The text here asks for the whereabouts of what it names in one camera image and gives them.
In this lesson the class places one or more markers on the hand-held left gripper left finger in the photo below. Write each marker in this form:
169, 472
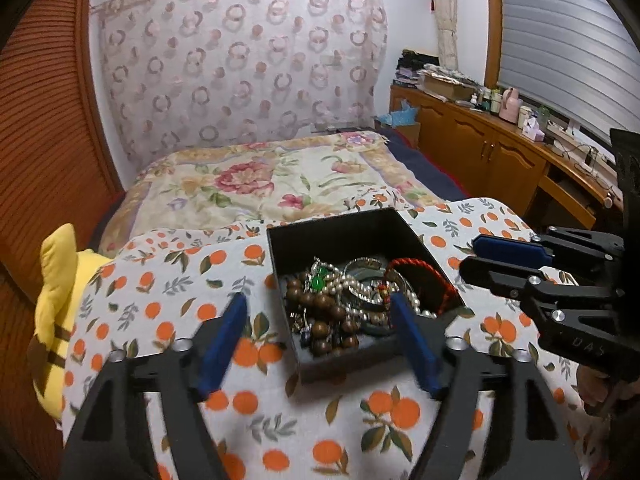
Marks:
220, 350

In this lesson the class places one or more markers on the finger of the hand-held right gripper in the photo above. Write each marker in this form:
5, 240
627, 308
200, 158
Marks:
510, 250
490, 272

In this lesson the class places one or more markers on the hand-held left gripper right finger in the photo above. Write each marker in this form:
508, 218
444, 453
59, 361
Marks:
415, 345

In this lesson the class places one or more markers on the silver bangle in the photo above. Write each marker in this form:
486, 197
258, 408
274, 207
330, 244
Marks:
367, 261

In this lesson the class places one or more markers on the black square box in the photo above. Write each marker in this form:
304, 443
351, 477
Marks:
350, 232

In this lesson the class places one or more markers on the person's right hand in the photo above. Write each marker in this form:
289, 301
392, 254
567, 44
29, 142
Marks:
592, 385

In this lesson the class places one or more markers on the orange fruit print tablecloth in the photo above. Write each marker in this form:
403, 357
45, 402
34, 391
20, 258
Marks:
300, 435

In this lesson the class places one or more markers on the dark blue bed sheet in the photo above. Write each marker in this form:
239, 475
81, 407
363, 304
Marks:
425, 170

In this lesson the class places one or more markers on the wooden cabinet desk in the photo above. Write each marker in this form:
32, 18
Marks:
475, 135

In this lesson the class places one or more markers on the pink tissue box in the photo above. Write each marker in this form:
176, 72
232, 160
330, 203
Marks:
534, 131

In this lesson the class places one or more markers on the green bottle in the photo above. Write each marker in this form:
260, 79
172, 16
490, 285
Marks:
543, 116

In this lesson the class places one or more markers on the pink jug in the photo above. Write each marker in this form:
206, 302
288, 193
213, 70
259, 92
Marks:
510, 105

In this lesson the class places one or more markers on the yellow plush toy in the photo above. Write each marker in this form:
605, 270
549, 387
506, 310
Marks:
55, 310

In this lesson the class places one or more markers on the floral bed blanket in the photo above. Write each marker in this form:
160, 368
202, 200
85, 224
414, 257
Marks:
250, 180

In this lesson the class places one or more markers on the cardboard box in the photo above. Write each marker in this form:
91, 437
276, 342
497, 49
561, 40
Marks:
445, 87

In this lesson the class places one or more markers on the grey window blind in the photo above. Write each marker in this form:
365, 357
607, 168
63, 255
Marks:
560, 35

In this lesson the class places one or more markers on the stack of dark books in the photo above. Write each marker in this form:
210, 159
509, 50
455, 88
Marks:
412, 67

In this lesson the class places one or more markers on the cream lace curtain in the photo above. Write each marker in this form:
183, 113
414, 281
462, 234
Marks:
444, 15

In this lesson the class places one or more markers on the wooden louvered wardrobe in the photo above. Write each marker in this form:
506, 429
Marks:
40, 135

